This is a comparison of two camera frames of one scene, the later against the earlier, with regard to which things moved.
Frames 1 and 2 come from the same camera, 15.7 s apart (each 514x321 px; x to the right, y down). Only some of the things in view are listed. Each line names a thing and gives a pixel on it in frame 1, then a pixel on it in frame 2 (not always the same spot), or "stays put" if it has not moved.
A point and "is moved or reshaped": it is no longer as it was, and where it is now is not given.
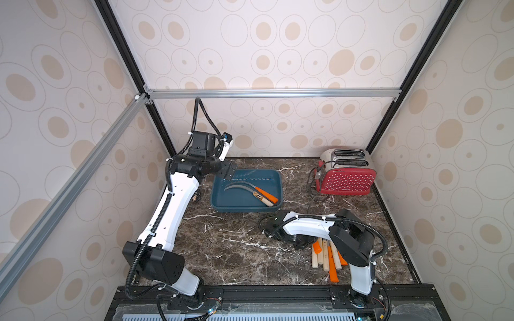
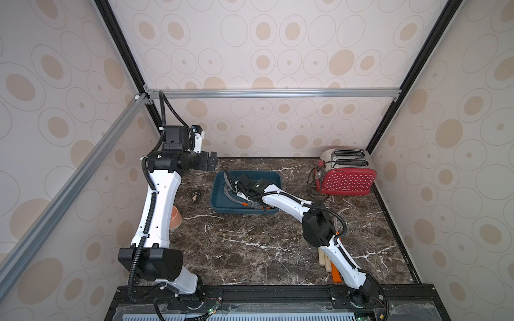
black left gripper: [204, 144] to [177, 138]
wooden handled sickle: [320, 255] stays put
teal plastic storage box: [241, 200] stays put
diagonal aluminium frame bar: [130, 115] stays put
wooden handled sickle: [314, 258] to [229, 185]
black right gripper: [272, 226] to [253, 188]
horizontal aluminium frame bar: [271, 93] stays put
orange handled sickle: [317, 247] is moved or reshaped
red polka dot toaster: [345, 172] stays put
